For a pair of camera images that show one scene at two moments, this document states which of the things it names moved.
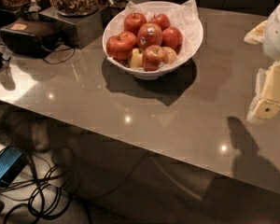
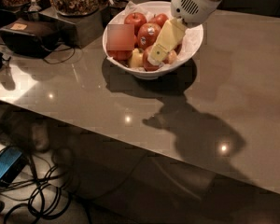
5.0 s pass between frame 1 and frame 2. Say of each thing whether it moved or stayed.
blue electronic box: stayed
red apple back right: stayed
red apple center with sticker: stayed
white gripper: moved
